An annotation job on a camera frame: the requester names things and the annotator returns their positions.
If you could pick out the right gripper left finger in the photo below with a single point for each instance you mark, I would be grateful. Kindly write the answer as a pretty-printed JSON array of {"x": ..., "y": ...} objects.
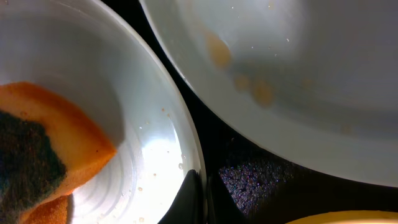
[{"x": 187, "y": 207}]

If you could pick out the orange green sponge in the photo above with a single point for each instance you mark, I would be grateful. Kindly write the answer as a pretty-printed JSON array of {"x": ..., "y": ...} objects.
[{"x": 49, "y": 147}]

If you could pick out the yellow plate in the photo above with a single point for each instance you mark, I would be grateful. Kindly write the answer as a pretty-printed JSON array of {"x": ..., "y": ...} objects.
[{"x": 350, "y": 217}]

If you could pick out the round black serving tray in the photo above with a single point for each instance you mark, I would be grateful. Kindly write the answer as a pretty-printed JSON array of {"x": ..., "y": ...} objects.
[{"x": 264, "y": 187}]

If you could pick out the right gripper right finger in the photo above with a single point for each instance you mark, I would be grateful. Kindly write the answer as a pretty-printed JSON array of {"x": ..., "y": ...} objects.
[{"x": 221, "y": 207}]

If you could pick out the green plate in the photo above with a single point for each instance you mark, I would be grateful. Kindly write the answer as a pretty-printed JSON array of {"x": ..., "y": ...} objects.
[
  {"x": 314, "y": 82},
  {"x": 85, "y": 52}
]

